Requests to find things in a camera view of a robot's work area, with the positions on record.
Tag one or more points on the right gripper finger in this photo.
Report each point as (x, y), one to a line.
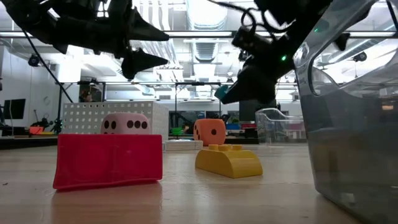
(252, 88)

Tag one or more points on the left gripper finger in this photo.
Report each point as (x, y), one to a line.
(136, 62)
(140, 31)

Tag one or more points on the teal toy block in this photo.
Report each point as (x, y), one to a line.
(220, 91)

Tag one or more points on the orange foam die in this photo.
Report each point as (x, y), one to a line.
(210, 132)

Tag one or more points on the pink foam die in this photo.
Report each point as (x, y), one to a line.
(124, 124)

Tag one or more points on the yellow toy block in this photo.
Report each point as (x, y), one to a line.
(230, 163)

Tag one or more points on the red toy block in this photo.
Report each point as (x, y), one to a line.
(105, 161)

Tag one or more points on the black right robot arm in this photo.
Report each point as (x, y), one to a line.
(286, 12)

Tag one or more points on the black computer monitor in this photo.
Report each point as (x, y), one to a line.
(14, 109)
(248, 113)

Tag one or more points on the clear plastic bin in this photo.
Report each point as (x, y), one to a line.
(280, 130)

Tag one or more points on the black background stand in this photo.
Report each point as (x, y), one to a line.
(197, 83)

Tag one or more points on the person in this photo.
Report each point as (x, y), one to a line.
(85, 97)

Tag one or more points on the white perforated basket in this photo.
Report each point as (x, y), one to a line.
(81, 118)

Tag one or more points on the green storage bin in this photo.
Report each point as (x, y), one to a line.
(176, 131)

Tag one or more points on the orange storage bin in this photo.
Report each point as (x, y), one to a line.
(36, 130)

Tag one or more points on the smoky grey translucent bin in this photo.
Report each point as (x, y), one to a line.
(351, 155)

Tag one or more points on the black dome camera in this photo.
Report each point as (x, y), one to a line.
(33, 61)

